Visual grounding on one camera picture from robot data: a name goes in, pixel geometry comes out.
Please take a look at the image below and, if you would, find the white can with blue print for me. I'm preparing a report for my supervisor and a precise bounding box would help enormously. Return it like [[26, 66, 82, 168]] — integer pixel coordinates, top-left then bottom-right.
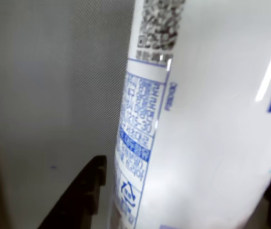
[[106, 0, 271, 229]]

